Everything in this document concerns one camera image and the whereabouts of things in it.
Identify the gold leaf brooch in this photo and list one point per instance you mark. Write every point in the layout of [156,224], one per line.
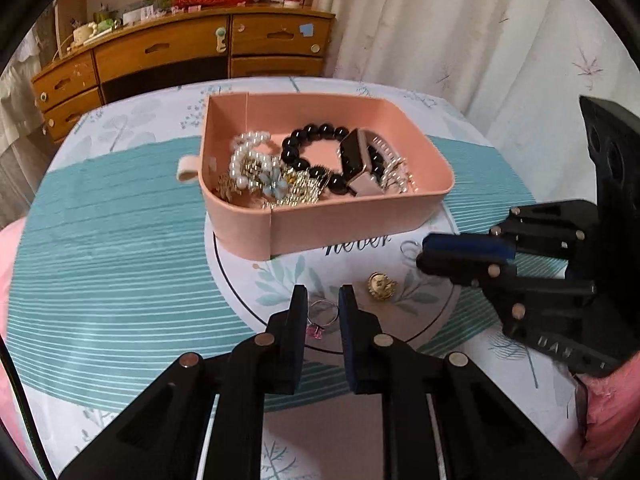
[305,186]

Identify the wooden desk with drawers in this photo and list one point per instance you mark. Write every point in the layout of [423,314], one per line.
[214,44]

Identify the white floral curtain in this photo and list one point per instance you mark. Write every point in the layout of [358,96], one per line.
[515,69]

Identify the pink quilt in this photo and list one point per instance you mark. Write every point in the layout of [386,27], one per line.
[612,402]

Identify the teal white tree tablecloth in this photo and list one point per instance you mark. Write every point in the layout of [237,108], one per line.
[118,273]

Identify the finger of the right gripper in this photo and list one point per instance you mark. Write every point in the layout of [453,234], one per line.
[470,245]
[467,271]

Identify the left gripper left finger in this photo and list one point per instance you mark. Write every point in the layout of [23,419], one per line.
[284,357]

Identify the smartwatch with pink band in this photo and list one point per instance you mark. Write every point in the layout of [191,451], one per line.
[371,166]

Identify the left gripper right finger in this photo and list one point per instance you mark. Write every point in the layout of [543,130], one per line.
[358,329]

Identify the pink jewelry tray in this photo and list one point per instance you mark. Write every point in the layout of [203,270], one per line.
[305,130]

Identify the blue flower brooch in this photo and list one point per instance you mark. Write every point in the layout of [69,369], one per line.
[273,184]

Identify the gold round brooch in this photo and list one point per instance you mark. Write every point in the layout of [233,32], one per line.
[381,287]

